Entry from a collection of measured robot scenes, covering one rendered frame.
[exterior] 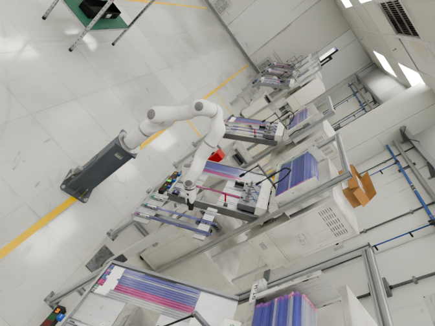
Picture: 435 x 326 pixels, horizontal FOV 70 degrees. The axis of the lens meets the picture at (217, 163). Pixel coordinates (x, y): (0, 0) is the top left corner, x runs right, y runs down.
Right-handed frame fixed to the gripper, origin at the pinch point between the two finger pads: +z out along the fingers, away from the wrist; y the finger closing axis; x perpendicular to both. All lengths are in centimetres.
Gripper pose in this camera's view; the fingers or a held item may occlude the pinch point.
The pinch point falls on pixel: (191, 206)
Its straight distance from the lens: 219.4
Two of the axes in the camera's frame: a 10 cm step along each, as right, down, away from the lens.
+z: 0.3, 9.1, 4.2
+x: -9.7, -0.8, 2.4
